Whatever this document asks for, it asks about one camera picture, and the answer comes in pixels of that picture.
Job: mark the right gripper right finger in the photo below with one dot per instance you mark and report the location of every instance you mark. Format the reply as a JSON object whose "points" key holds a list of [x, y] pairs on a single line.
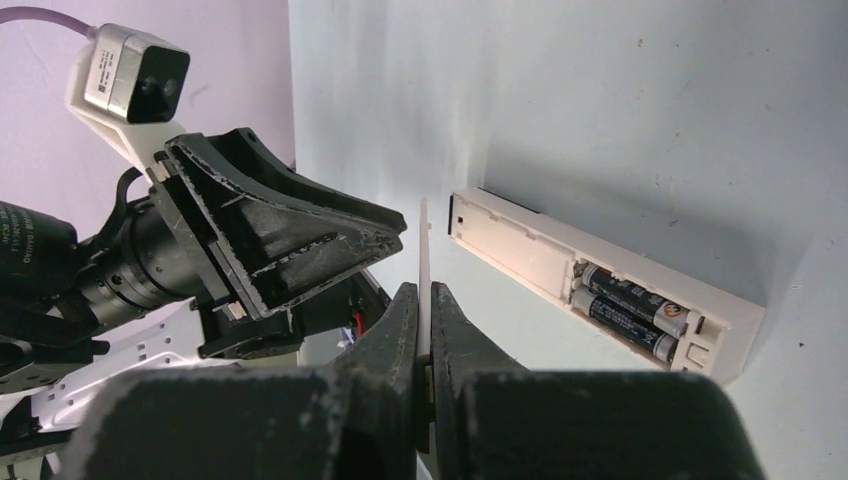
{"points": [[496, 419]]}

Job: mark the white battery cover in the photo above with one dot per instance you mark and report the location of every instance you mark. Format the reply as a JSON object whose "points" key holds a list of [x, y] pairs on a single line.
{"points": [[424, 284]]}

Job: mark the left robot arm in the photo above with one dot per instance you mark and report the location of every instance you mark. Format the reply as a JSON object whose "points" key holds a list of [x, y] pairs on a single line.
{"points": [[75, 312]]}

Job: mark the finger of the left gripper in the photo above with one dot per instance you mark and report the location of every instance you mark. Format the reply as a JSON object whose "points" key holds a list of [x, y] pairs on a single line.
{"points": [[292, 252], [246, 153]]}

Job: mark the white remote control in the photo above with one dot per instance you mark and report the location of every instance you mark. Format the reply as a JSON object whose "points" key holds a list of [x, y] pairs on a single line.
{"points": [[548, 257]]}

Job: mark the black battery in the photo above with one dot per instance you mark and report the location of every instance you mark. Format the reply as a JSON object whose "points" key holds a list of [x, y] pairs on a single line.
{"points": [[641, 334], [668, 316]]}

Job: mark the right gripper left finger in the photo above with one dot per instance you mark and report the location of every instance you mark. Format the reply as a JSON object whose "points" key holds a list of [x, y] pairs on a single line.
{"points": [[349, 419]]}

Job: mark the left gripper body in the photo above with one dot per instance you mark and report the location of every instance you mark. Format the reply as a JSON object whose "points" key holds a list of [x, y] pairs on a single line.
{"points": [[232, 327]]}

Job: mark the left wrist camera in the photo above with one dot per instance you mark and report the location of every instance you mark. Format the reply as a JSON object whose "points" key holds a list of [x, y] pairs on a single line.
{"points": [[126, 86]]}

